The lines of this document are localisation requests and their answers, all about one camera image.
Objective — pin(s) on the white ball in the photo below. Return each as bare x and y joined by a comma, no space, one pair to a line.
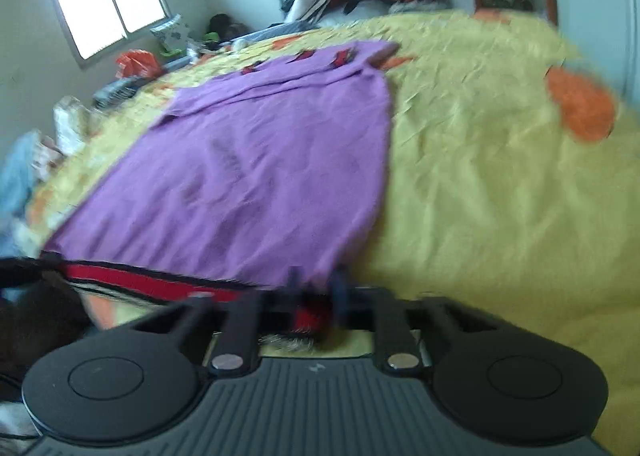
240,43

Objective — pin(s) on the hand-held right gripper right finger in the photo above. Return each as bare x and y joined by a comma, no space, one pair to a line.
342,293

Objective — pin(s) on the light blue cloth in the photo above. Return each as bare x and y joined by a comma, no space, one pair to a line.
17,181

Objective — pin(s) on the window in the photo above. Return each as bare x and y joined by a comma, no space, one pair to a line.
115,1

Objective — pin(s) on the dark striped clothes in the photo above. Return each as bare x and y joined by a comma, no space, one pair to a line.
117,91

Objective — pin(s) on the green plastic basket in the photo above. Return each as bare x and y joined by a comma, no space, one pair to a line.
211,38

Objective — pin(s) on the purple sweater with red collar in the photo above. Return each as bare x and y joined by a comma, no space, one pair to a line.
250,161

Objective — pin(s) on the yellow printed bedsheet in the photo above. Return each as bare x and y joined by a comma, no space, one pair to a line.
475,186

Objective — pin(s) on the white wardrobe with flower stickers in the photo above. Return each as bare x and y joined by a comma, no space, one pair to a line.
595,1

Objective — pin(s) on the blue quilt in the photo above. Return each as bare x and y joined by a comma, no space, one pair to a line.
280,29

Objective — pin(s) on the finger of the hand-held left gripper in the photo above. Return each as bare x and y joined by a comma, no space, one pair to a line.
30,271

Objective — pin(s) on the floral pillow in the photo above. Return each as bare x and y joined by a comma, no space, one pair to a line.
172,33

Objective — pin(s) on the orange plastic bag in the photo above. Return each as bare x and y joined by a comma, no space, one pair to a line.
137,63

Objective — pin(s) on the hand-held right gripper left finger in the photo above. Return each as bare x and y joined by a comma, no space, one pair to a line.
240,331

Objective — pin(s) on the black backpack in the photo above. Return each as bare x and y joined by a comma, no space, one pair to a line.
227,26

